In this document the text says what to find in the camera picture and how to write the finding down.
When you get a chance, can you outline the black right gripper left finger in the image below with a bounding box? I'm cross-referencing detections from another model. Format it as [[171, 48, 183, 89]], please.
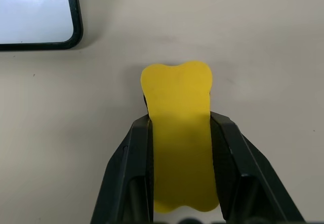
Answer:
[[90, 115, 155, 224]]

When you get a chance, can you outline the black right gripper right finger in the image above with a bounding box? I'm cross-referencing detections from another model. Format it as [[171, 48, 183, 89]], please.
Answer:
[[209, 111, 306, 224]]

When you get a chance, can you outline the yellow whiteboard eraser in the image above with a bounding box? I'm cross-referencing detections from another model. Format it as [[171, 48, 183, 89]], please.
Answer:
[[140, 61, 220, 214]]

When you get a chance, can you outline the small black-framed whiteboard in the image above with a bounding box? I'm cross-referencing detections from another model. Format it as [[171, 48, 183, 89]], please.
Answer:
[[0, 0, 84, 52]]

